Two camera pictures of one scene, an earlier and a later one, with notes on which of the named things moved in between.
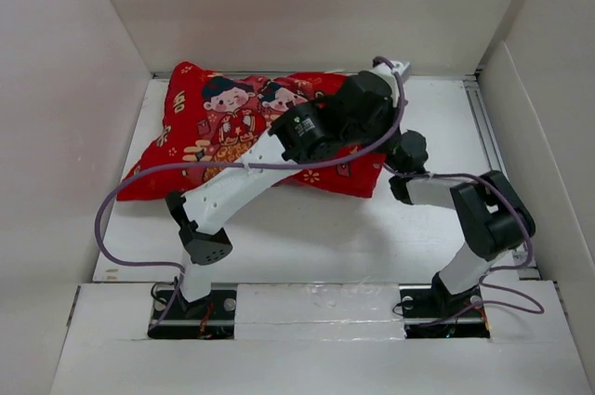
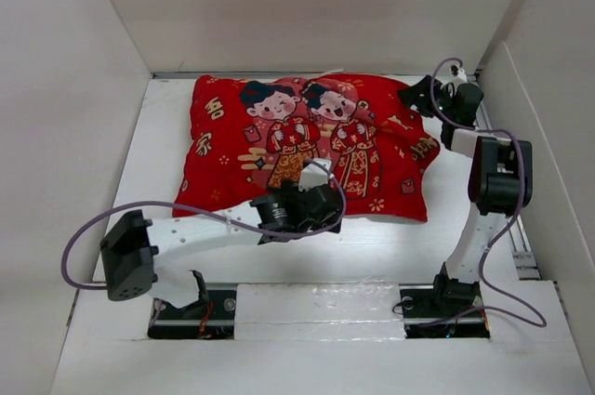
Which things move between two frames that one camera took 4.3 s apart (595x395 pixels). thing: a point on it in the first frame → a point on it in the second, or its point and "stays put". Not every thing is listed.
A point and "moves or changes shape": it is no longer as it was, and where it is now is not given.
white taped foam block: x=318 y=312 stays put
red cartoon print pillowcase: x=201 y=117 moves or changes shape
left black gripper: x=390 y=112 → x=289 y=189
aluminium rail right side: x=497 y=156 stays put
